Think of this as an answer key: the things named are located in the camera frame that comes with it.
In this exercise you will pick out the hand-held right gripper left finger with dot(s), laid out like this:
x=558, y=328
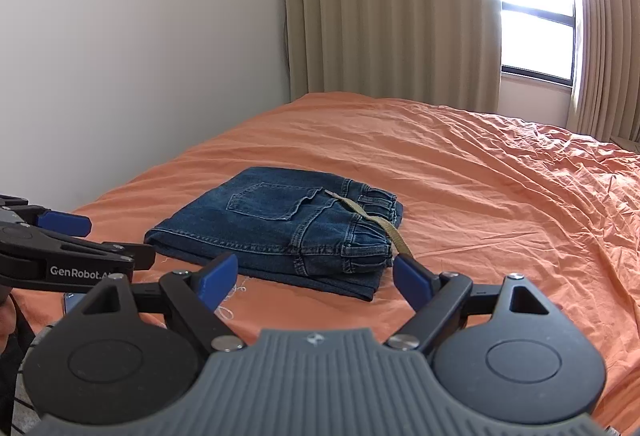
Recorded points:
x=217, y=281

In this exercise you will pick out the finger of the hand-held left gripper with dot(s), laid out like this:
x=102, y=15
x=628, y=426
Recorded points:
x=65, y=222
x=100, y=252

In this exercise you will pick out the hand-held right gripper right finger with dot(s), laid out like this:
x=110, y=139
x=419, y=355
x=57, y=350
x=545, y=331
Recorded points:
x=412, y=278

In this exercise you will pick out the blue denim pants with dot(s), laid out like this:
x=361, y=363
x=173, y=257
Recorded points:
x=260, y=221

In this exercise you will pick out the khaki webbing belt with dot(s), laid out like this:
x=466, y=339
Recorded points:
x=395, y=236

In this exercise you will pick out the orange bed sheet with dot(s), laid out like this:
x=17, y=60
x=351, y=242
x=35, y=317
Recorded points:
x=500, y=191

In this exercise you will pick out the wide beige curtain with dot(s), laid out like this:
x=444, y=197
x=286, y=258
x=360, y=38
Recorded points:
x=380, y=16

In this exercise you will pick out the narrow beige curtain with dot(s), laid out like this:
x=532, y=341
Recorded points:
x=610, y=41

